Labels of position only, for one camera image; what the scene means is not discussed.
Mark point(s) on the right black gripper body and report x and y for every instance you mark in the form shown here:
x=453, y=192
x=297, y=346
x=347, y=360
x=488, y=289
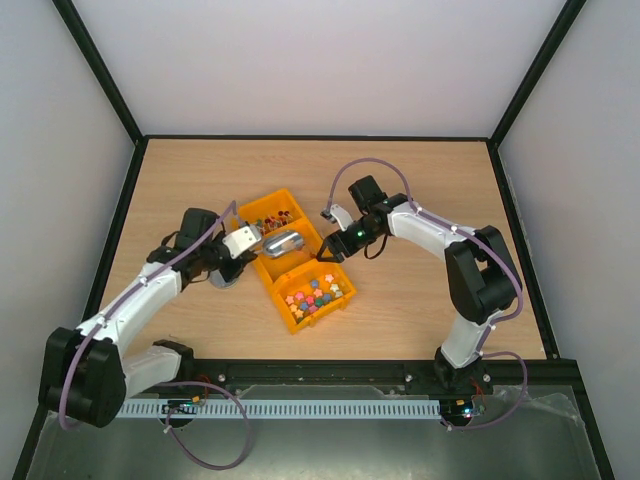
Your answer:
x=335, y=244

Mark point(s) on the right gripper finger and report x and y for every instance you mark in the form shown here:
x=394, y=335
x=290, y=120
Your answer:
x=324, y=249
x=336, y=257

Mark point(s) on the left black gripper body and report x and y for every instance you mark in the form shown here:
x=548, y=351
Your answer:
x=230, y=273

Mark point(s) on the orange three-compartment bin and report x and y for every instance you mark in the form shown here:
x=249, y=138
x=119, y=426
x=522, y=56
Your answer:
x=303, y=289

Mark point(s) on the metal scoop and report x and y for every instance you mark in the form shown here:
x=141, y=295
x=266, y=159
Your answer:
x=282, y=243

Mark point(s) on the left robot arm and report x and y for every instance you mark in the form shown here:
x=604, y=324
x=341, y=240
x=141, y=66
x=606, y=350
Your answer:
x=86, y=376

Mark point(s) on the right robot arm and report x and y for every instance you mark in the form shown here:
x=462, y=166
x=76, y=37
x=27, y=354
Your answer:
x=482, y=278

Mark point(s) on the round metal lid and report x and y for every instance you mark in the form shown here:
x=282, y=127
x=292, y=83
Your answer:
x=217, y=281

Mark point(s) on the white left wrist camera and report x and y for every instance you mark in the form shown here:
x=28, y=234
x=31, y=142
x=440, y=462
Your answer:
x=242, y=240

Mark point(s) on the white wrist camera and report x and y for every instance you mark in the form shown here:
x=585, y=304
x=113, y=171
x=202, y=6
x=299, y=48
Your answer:
x=242, y=240
x=337, y=215

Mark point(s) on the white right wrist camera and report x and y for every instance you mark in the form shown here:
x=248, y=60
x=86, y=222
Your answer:
x=337, y=215

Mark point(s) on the white slotted cable duct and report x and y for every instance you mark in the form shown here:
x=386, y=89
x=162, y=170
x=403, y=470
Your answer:
x=283, y=409

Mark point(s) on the black aluminium frame rail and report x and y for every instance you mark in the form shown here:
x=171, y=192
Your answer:
x=403, y=377

